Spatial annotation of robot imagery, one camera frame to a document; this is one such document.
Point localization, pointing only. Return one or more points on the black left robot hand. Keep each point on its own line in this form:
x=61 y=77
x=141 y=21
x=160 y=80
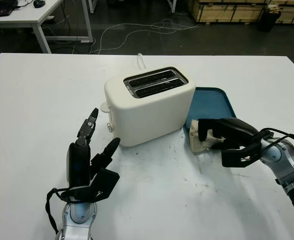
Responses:
x=78 y=165

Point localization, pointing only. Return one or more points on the white office desk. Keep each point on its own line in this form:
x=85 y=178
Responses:
x=24 y=20

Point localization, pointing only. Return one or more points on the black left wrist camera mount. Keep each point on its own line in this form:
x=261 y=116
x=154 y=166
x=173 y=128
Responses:
x=104 y=182

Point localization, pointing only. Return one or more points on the slice of white bread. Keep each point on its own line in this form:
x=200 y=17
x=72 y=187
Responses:
x=199 y=147

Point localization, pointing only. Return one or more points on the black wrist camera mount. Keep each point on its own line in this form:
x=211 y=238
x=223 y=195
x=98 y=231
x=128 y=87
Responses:
x=236 y=160
x=104 y=182

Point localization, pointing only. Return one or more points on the silver toaster knob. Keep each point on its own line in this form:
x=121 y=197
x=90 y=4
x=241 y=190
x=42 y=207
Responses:
x=110 y=127

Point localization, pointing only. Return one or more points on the cream white two-slot toaster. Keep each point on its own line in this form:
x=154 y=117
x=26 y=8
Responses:
x=149 y=117

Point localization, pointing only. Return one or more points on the black computer mouse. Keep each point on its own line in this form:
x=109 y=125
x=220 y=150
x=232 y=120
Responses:
x=39 y=3

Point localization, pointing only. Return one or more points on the black waste bin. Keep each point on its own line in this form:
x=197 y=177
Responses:
x=269 y=21

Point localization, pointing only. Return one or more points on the blue plastic tray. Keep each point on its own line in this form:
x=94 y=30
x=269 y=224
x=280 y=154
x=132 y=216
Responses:
x=206 y=105

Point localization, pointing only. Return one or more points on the large wooden crate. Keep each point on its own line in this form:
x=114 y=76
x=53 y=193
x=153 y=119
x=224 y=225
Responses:
x=224 y=12

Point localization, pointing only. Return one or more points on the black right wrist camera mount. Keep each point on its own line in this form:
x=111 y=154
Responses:
x=236 y=160

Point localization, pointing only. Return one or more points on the white toaster lever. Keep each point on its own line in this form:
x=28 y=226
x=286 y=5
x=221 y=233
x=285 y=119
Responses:
x=104 y=107

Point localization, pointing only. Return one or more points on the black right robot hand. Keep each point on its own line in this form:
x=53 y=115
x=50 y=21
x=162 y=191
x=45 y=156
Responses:
x=236 y=132

